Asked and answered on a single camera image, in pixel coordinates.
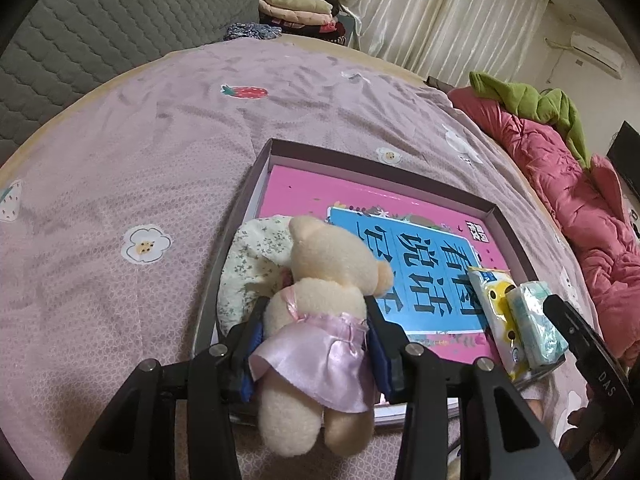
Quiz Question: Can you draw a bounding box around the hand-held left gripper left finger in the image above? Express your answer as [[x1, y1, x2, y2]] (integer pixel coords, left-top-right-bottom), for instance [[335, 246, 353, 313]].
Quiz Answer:
[[65, 295, 266, 480]]

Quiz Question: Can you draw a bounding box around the grey shallow cardboard box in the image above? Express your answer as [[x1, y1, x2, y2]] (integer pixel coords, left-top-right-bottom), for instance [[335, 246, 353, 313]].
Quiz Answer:
[[192, 137, 568, 428]]

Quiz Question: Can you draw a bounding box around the stack of folded clothes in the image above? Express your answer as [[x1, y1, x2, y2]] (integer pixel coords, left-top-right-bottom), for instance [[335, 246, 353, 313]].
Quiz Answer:
[[259, 0, 358, 48]]

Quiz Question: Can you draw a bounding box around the purple printed bed sheet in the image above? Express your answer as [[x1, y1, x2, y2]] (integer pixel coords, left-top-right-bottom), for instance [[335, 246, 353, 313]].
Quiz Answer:
[[0, 37, 608, 480]]

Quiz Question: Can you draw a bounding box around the grey quilted headboard cover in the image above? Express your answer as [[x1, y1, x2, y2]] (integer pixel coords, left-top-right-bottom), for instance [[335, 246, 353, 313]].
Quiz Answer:
[[0, 0, 271, 161]]

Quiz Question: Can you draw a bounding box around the light blue tissue pack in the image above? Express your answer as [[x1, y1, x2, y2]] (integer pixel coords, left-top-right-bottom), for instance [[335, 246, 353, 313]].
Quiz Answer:
[[505, 281, 568, 367]]

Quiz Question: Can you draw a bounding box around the yellow wet wipes pack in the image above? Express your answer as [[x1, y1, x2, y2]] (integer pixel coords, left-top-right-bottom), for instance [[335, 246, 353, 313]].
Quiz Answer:
[[467, 266, 536, 383]]

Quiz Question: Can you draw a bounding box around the pink quilt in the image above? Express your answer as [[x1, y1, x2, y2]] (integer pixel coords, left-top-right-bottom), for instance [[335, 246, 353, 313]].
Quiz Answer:
[[447, 87, 640, 371]]

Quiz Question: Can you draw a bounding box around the black television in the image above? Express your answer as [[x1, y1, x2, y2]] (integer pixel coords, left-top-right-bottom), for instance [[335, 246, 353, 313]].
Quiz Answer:
[[606, 121, 640, 196]]

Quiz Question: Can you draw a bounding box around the white air conditioner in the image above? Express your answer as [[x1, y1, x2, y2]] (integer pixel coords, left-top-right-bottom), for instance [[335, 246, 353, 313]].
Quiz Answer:
[[570, 31, 626, 80]]

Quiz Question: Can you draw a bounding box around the blue patterned cloth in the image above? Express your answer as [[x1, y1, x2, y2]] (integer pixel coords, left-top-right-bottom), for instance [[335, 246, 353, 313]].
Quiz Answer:
[[222, 22, 283, 42]]

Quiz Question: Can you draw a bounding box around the white curtain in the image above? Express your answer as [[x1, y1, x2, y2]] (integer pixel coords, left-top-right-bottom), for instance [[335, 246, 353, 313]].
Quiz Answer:
[[340, 0, 551, 91]]

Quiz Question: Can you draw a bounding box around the pink book with blue label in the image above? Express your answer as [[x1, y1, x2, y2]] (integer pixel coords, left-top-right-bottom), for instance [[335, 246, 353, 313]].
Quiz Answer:
[[252, 167, 501, 363]]

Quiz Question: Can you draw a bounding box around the green blanket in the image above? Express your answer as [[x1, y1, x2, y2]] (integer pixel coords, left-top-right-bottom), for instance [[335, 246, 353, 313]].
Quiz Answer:
[[469, 71, 593, 166]]

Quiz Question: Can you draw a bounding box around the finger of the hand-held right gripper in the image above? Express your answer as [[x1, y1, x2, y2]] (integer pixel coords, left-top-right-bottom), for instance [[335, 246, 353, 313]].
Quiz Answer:
[[542, 293, 633, 403]]

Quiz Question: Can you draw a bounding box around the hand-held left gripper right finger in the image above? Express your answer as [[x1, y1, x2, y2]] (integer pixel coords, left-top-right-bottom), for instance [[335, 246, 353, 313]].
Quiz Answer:
[[365, 295, 576, 480]]

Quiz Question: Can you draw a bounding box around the cream teddy bear pink dress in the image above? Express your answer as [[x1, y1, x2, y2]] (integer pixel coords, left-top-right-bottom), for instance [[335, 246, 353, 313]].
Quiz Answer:
[[248, 215, 396, 458]]

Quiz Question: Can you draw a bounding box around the white floral fabric cushion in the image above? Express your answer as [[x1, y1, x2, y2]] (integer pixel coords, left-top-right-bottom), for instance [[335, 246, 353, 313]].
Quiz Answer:
[[216, 215, 301, 341]]

